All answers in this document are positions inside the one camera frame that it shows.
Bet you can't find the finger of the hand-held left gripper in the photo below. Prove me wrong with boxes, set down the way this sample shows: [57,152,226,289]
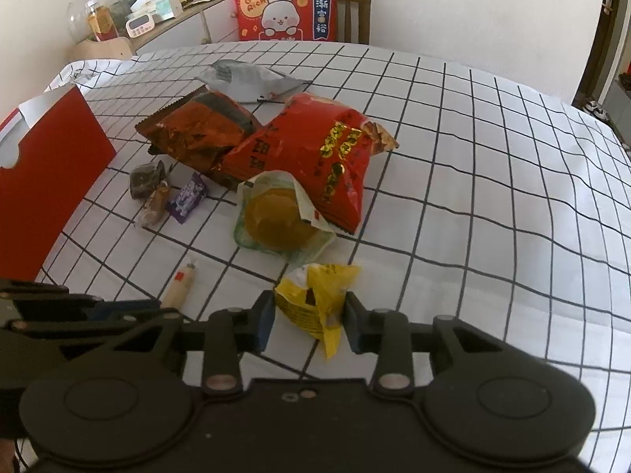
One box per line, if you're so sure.
[0,294,163,338]
[0,278,70,302]

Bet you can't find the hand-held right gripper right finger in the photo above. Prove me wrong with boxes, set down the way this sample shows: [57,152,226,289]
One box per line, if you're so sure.
[342,292,538,399]

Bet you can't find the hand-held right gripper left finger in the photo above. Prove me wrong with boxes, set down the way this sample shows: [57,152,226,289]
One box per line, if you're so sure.
[79,290,276,397]

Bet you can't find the yellow snack packet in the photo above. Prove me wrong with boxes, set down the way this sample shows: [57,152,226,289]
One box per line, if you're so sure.
[273,263,362,359]

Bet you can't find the brown candy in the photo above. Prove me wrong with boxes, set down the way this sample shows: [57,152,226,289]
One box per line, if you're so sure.
[135,180,173,230]

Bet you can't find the red cardboard box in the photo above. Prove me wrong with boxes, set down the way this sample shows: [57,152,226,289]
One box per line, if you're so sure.
[0,84,118,281]

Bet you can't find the purple candy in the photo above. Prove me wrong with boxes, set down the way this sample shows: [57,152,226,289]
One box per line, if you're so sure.
[166,172,209,222]

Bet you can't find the large red snack bag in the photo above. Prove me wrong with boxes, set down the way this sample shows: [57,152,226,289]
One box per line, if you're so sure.
[217,93,400,235]

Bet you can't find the orange snack bag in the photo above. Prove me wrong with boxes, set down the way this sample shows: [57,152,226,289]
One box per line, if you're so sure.
[135,86,262,174]

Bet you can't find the small sausage stick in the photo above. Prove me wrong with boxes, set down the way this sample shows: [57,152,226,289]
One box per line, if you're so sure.
[160,259,199,311]

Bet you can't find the yellow pastry in clear wrapper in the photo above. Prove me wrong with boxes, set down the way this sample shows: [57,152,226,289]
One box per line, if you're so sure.
[233,170,337,263]

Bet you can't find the dark wrapped candy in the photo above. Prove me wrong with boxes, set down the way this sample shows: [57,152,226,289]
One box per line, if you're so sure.
[129,160,168,200]

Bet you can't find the checked white tablecloth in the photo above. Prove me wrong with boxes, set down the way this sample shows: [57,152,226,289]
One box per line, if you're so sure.
[42,42,631,454]

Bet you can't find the silver snack packet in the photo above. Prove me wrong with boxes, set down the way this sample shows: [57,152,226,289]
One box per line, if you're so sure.
[196,59,311,104]

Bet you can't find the amber drink bottle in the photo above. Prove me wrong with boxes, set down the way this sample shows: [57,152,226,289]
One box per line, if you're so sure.
[88,2,119,40]

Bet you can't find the wooden sideboard cabinet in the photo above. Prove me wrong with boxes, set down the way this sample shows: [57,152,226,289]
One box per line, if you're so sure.
[69,0,252,62]

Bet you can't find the clear glass jar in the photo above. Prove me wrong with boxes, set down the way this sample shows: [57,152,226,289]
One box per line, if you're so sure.
[67,0,131,43]

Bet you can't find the white kitchen timer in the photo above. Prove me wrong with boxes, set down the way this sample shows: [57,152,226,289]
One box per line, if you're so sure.
[125,14,157,39]

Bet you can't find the white tissue pack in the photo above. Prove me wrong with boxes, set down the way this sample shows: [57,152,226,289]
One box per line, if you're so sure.
[129,0,183,23]

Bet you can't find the red rabbit cushion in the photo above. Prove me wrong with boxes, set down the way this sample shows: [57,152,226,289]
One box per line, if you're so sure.
[233,0,340,43]

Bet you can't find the wooden chair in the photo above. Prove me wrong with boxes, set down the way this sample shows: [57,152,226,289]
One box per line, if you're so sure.
[338,0,372,45]

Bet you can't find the pair of shoes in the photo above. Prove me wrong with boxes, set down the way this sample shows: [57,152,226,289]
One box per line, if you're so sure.
[582,101,612,121]

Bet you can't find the grey cabinet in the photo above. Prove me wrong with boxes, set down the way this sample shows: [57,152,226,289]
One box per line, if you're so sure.
[604,74,631,149]

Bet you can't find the dark wooden door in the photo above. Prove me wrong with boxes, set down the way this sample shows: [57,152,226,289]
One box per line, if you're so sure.
[572,0,631,109]

